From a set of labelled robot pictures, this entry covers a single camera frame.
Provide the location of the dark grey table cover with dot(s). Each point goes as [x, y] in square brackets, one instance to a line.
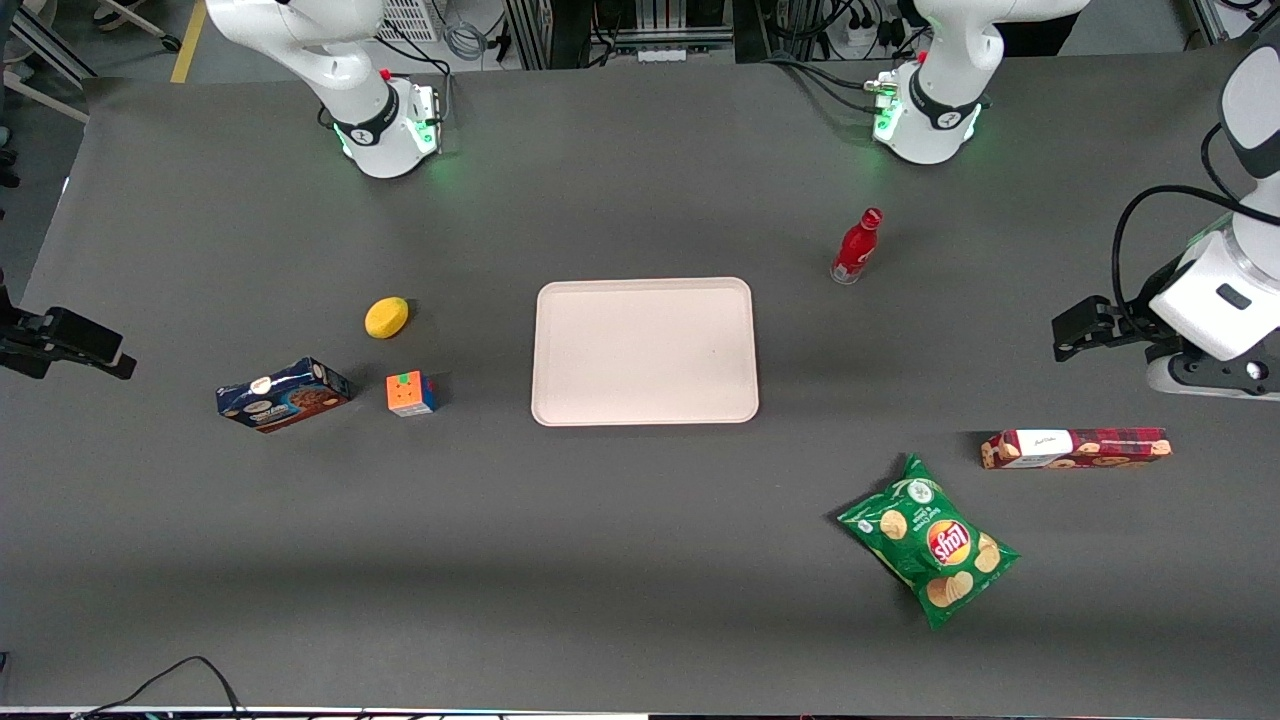
[640, 550]

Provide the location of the yellow lemon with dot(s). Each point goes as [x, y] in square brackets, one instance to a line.
[386, 318]

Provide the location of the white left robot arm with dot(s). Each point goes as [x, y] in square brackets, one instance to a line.
[940, 110]

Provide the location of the blue cookie box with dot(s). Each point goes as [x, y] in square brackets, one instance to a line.
[285, 398]

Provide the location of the white base connector box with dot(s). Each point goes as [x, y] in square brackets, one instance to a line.
[427, 115]

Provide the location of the red drink bottle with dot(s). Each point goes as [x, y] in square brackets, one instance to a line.
[855, 250]

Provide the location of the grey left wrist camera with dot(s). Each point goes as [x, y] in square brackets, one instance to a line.
[1200, 380]

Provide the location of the grey metal frame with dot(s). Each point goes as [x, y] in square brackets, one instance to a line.
[45, 45]

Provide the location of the aluminium frame post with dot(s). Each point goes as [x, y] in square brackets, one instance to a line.
[1205, 20]

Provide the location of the wheeled stand leg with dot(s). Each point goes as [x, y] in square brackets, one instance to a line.
[172, 42]

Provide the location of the white perforated basket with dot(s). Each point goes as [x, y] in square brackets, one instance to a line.
[410, 18]

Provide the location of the green chips bag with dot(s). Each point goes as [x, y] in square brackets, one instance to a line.
[930, 545]

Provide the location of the beige plastic tray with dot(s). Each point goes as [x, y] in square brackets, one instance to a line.
[640, 350]

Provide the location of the white power strip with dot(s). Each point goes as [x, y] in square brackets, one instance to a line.
[662, 54]

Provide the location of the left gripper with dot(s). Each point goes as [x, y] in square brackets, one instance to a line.
[1128, 325]

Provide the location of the colourful puzzle cube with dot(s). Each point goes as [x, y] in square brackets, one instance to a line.
[408, 393]

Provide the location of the red cookie box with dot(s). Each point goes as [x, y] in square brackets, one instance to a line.
[1070, 448]

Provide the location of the black equipment rack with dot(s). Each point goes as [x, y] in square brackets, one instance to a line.
[570, 30]

